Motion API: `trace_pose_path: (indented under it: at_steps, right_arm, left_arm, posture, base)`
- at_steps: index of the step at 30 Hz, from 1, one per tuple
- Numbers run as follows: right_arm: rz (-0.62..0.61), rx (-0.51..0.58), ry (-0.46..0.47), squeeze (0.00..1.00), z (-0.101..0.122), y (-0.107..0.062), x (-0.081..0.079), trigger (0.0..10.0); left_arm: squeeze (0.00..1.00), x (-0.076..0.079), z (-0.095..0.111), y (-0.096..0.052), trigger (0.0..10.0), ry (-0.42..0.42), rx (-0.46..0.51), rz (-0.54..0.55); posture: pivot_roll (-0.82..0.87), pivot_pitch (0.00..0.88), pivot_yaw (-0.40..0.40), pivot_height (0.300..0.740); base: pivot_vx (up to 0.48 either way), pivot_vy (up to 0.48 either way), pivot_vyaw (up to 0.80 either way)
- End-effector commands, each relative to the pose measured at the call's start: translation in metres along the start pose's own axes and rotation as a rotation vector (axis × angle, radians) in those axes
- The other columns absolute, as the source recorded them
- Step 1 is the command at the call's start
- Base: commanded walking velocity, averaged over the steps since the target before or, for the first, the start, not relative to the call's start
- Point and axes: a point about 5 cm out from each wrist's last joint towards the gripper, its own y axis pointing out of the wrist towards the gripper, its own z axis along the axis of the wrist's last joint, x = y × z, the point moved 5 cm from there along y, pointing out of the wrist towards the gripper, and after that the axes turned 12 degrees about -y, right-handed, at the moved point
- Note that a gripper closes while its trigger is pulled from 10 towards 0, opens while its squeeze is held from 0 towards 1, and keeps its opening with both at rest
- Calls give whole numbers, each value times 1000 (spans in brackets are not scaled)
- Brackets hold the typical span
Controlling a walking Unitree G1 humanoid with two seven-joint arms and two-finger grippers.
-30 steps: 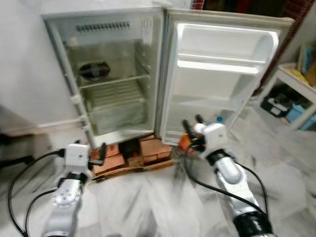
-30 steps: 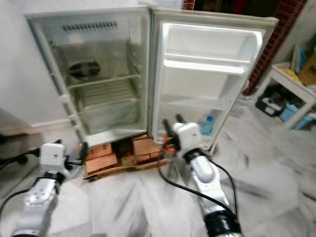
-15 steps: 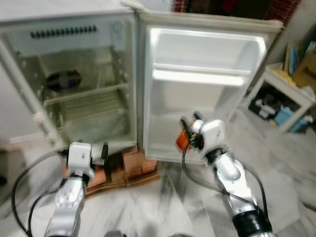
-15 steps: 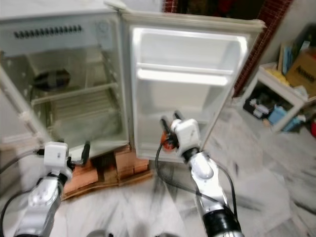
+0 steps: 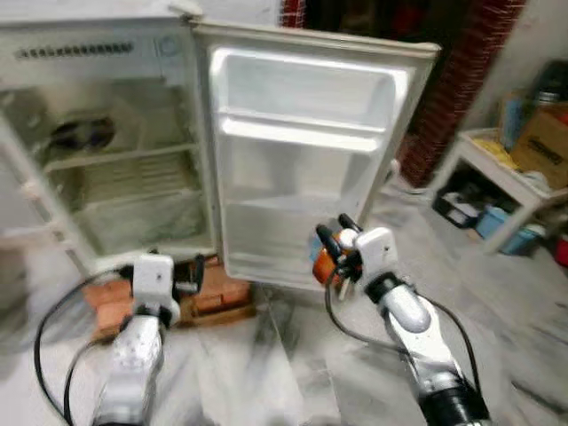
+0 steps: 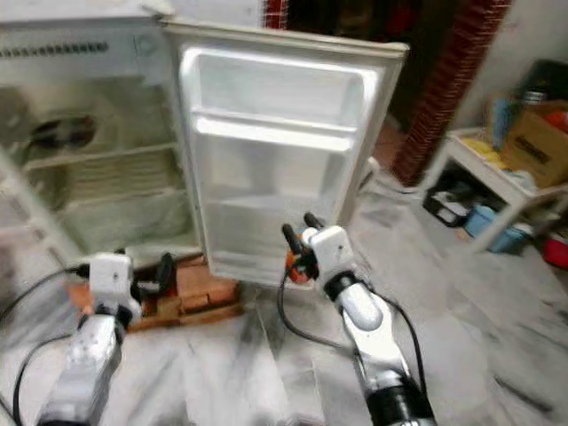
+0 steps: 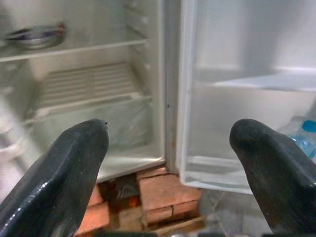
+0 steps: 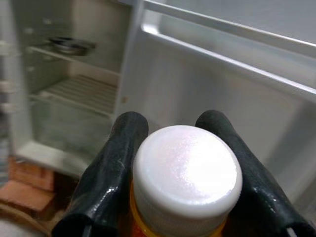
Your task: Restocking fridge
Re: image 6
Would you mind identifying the orange food package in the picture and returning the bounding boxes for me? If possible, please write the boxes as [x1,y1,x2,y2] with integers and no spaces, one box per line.
[284,250,307,283]

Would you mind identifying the white fridge door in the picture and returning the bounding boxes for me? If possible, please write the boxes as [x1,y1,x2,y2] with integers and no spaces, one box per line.
[162,18,409,287]

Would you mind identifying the clear fridge crisper drawer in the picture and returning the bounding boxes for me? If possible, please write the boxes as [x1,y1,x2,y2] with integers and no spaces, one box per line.
[58,191,196,249]

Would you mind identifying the white fridge shelf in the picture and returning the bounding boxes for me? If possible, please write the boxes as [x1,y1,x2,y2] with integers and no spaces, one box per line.
[25,142,183,170]

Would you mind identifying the white fridge cabinet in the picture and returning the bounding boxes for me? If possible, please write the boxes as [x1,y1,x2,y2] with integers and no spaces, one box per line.
[0,16,205,269]

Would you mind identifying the red brick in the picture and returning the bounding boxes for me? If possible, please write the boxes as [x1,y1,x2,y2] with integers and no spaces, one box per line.
[177,257,236,312]
[69,282,94,313]

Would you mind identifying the tan wooden board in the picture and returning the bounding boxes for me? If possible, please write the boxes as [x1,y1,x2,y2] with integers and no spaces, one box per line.
[133,302,245,332]

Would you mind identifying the black tray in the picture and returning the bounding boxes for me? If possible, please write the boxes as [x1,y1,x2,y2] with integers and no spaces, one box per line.
[424,182,476,227]

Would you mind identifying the white low table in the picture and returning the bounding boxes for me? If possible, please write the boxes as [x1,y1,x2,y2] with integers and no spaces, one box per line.
[422,129,568,254]

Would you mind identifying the small blue tub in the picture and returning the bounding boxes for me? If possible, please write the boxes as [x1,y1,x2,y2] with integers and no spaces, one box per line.
[490,226,533,256]
[463,204,500,239]

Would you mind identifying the dark round bowl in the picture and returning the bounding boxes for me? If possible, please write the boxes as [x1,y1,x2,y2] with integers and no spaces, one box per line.
[31,115,97,152]

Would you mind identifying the yellow item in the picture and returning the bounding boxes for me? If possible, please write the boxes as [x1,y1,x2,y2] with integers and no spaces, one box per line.
[461,135,511,170]

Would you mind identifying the red brick pillar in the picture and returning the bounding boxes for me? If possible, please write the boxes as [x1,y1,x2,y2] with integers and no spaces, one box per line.
[392,0,511,187]

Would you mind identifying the tall blue container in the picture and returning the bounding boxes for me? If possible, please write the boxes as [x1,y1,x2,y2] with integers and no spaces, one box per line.
[488,96,517,147]

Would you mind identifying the brown cardboard box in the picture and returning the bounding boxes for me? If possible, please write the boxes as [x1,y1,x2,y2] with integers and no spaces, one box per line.
[501,102,568,187]

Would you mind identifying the red item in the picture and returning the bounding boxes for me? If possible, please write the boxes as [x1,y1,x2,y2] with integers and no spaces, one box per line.
[541,233,568,272]

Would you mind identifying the black bag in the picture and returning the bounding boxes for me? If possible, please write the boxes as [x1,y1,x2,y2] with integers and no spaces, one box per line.
[519,58,568,107]

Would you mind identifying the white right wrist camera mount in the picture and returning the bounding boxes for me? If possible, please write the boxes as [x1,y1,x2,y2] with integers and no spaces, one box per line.
[306,225,356,280]

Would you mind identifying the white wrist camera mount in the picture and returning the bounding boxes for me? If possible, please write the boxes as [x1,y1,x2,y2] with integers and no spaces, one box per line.
[91,253,143,307]
[306,225,356,280]

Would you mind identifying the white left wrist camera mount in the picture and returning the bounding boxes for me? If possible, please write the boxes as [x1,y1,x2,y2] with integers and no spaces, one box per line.
[91,253,143,307]

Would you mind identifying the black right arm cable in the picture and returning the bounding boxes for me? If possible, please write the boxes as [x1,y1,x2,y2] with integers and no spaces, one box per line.
[275,275,360,356]
[382,297,429,396]

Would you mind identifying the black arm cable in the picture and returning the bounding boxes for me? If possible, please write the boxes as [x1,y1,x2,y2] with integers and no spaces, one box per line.
[0,264,90,322]
[275,275,360,356]
[382,297,429,396]

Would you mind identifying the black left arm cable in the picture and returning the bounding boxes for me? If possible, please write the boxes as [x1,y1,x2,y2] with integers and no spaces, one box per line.
[0,264,90,322]

